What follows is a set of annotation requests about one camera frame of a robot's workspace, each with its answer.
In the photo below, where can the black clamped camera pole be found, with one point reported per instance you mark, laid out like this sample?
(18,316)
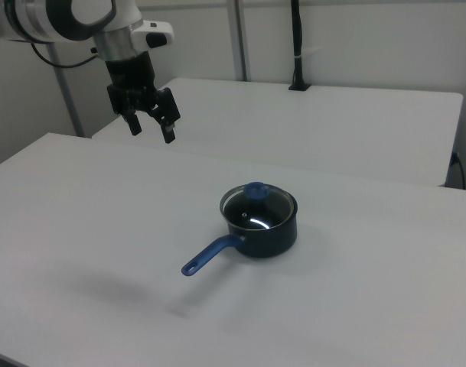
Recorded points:
(297,34)

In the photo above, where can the grey partition post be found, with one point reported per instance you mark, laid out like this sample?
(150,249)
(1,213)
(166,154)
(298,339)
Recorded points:
(68,99)
(238,38)

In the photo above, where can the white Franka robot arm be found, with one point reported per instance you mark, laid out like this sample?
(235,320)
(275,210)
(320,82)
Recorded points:
(60,17)

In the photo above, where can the glass lid with blue knob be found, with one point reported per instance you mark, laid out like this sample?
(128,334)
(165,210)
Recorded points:
(255,214)

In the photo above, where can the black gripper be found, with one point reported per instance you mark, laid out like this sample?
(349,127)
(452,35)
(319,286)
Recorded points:
(131,72)

